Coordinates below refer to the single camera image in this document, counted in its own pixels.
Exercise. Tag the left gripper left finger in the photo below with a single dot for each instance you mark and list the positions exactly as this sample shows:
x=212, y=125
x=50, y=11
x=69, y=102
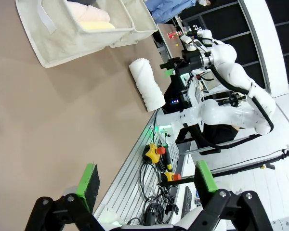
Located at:
x=86, y=187

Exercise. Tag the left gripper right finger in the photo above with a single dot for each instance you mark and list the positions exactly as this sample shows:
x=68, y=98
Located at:
x=207, y=178

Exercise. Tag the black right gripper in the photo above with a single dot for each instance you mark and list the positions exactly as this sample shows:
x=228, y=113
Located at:
x=192, y=60

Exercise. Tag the yellow towel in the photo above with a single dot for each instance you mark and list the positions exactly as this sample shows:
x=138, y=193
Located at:
x=96, y=25

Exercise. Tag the pink towel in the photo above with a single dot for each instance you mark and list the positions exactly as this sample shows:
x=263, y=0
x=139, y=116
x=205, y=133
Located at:
x=94, y=14

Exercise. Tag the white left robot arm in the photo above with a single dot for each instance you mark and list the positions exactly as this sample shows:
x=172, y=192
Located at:
x=190, y=219

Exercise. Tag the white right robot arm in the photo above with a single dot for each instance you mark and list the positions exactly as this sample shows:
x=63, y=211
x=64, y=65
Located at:
x=231, y=72

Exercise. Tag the brown side table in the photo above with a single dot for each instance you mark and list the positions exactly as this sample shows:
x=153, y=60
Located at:
x=169, y=48

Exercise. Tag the black control box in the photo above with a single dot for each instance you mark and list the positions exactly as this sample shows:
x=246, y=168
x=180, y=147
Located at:
x=175, y=89

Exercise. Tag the rolled white towel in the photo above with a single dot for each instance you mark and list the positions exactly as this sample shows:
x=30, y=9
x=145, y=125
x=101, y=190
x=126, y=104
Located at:
x=147, y=81

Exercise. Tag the black keyboard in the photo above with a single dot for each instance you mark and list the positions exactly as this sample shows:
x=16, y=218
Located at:
x=187, y=202

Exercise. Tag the red cup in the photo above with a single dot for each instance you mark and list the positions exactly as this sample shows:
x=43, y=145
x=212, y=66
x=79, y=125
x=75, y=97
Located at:
x=172, y=35

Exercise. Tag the yellow emergency stop button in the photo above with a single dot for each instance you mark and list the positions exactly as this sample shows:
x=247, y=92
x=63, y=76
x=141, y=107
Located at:
x=151, y=154
x=169, y=176

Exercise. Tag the long black pole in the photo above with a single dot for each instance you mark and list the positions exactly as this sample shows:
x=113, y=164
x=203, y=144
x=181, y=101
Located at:
x=243, y=166

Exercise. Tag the grey electronics box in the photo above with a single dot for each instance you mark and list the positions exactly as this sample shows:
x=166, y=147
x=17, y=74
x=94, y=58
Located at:
x=210, y=83

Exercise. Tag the beige fabric basket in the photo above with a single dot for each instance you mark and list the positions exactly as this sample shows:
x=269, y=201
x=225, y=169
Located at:
x=144, y=26
x=62, y=43

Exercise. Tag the person in blue top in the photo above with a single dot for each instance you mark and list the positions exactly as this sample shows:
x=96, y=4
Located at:
x=168, y=9

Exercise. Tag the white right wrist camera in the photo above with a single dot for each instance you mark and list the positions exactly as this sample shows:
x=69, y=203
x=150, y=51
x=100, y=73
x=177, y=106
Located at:
x=186, y=39

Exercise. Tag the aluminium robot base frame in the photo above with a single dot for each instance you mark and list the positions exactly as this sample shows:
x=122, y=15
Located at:
x=130, y=183

